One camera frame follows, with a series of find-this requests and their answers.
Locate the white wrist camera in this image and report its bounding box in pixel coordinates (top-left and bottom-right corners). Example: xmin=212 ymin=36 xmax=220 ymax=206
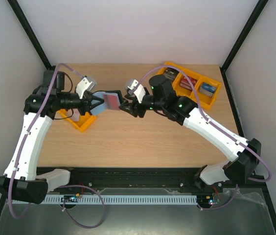
xmin=75 ymin=76 xmax=97 ymax=99
xmin=125 ymin=79 xmax=149 ymax=103

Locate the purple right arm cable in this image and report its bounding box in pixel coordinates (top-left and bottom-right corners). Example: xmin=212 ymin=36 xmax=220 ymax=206
xmin=134 ymin=65 xmax=273 ymax=182

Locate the black aluminium frame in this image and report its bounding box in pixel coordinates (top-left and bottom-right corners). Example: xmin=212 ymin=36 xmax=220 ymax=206
xmin=0 ymin=0 xmax=276 ymax=232

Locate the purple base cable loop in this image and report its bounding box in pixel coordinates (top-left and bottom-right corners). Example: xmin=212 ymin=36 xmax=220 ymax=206
xmin=61 ymin=185 xmax=106 ymax=229

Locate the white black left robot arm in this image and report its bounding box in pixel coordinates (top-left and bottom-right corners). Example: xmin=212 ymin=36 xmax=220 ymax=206
xmin=0 ymin=70 xmax=104 ymax=204

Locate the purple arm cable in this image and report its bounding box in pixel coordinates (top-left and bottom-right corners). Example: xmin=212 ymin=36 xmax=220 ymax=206
xmin=134 ymin=65 xmax=273 ymax=182
xmin=8 ymin=63 xmax=81 ymax=219

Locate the blue card stack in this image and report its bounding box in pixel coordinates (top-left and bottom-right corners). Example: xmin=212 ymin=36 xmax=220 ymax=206
xmin=199 ymin=82 xmax=217 ymax=97

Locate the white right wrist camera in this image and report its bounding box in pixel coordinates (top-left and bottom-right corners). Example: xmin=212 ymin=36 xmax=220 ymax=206
xmin=125 ymin=79 xmax=149 ymax=103

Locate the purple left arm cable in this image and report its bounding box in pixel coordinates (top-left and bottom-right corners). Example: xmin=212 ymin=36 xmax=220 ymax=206
xmin=8 ymin=63 xmax=81 ymax=219

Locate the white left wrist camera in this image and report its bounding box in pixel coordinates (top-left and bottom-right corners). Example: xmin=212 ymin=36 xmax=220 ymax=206
xmin=75 ymin=76 xmax=97 ymax=99

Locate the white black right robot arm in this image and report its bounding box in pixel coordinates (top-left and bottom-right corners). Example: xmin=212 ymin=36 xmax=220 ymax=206
xmin=119 ymin=75 xmax=261 ymax=192

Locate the yellow three-compartment tray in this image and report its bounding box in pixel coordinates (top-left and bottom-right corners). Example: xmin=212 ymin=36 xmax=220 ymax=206
xmin=157 ymin=61 xmax=221 ymax=110

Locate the white card with blossom print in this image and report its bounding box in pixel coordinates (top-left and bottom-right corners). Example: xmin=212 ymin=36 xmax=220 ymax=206
xmin=70 ymin=110 xmax=80 ymax=122

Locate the black card stack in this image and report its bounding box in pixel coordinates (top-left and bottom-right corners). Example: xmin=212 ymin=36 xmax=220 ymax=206
xmin=163 ymin=68 xmax=179 ymax=81

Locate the white slotted cable duct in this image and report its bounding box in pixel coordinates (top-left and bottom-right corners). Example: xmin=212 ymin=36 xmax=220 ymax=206
xmin=41 ymin=194 xmax=198 ymax=205

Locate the red card stack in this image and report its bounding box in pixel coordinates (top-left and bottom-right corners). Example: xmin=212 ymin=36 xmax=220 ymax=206
xmin=180 ymin=77 xmax=197 ymax=91

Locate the small yellow plastic bin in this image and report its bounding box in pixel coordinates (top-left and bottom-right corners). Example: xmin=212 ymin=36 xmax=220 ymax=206
xmin=59 ymin=109 xmax=97 ymax=133

